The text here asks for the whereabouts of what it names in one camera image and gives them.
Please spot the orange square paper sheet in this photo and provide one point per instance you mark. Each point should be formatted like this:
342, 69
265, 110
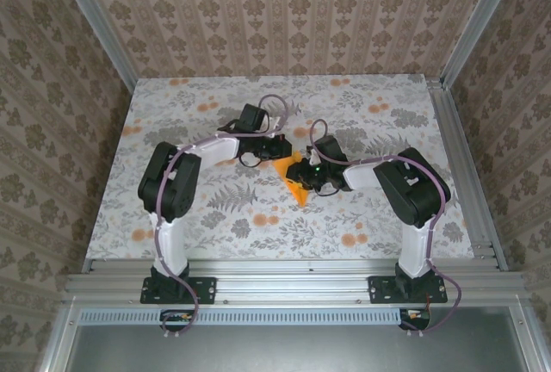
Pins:
301, 196

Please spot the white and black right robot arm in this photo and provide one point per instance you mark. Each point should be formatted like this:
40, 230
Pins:
413, 191

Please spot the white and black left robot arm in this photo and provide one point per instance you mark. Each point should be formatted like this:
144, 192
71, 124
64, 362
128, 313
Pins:
168, 182

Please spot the floral patterned table cover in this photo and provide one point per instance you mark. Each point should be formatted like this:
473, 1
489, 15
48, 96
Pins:
280, 234

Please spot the grey metal panel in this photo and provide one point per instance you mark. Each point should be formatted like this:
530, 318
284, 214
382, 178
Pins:
280, 350

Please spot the black connector with orange plug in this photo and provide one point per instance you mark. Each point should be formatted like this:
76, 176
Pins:
415, 318
176, 317

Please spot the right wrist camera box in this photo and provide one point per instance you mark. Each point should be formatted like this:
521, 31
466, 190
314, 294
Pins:
313, 153

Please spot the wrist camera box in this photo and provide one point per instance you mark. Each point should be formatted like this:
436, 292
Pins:
313, 153
277, 123

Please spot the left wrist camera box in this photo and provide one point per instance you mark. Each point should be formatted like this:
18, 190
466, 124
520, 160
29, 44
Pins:
277, 123

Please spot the aluminium mounting rail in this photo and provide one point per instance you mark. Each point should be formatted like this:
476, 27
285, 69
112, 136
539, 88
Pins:
292, 281

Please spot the aluminium table side rail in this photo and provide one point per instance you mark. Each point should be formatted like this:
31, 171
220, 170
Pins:
455, 139

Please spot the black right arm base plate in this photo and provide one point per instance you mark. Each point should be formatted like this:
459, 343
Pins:
381, 290

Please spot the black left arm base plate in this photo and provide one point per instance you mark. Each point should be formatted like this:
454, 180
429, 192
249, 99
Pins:
206, 290

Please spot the aluminium frame post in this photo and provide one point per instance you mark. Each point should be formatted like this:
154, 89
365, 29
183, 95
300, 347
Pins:
478, 19
99, 32

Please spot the aluminium lower frame rail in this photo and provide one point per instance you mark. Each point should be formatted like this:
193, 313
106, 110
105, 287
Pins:
58, 337
526, 342

